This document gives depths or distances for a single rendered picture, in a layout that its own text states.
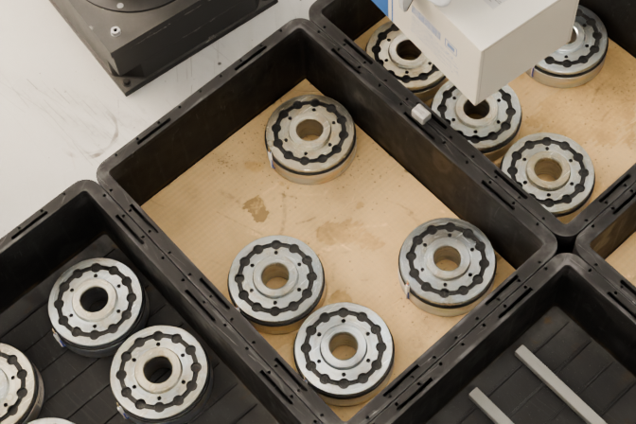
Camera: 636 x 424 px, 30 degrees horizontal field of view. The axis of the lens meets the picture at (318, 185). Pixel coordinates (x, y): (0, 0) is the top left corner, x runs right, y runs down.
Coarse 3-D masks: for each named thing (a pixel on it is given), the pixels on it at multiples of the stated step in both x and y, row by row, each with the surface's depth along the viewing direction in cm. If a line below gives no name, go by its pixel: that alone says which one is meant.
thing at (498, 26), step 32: (384, 0) 116; (416, 0) 109; (480, 0) 107; (512, 0) 107; (544, 0) 106; (576, 0) 109; (416, 32) 114; (448, 32) 108; (480, 32) 105; (512, 32) 105; (544, 32) 110; (448, 64) 112; (480, 64) 106; (512, 64) 110; (480, 96) 111
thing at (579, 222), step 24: (336, 0) 134; (360, 48) 131; (384, 72) 129; (408, 96) 127; (432, 120) 126; (456, 144) 124; (480, 168) 123; (624, 192) 121; (552, 216) 120; (576, 216) 119
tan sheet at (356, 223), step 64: (256, 128) 138; (192, 192) 135; (256, 192) 134; (320, 192) 134; (384, 192) 133; (192, 256) 131; (320, 256) 130; (384, 256) 129; (384, 320) 126; (448, 320) 126
